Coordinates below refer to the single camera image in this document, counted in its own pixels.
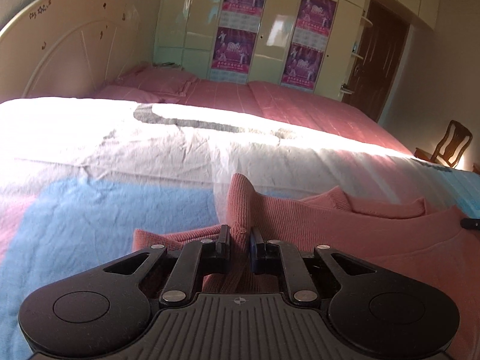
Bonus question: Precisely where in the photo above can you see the upper right purple poster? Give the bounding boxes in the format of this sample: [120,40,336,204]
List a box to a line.
[295,0,337,36]

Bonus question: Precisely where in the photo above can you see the pink quilt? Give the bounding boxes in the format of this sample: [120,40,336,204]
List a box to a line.
[180,78,413,156]

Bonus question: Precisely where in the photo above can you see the pink long sleeve shirt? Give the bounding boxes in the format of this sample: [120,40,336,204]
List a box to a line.
[132,172,480,360]

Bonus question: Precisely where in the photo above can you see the pink pillow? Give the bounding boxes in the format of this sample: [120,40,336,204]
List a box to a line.
[92,64,199,104]

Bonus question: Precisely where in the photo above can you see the brown wooden door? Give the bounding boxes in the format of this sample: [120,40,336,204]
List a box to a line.
[343,0,408,122]

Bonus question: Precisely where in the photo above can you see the cream wooden headboard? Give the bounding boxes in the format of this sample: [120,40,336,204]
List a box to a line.
[1,0,142,102]

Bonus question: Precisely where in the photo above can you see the lower left purple poster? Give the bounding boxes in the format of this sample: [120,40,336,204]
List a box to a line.
[211,27,256,74]

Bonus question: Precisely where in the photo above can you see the cream glossy wardrobe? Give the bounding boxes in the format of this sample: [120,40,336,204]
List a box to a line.
[154,0,439,98]

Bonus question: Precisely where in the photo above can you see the blue patterned bed sheet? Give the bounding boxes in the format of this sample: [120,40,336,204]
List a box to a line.
[1,97,479,359]

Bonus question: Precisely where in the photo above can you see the lower right purple poster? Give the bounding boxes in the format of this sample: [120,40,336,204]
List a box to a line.
[281,42,324,92]

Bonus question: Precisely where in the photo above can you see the brown wooden chair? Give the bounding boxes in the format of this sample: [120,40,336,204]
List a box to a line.
[414,120,473,168]

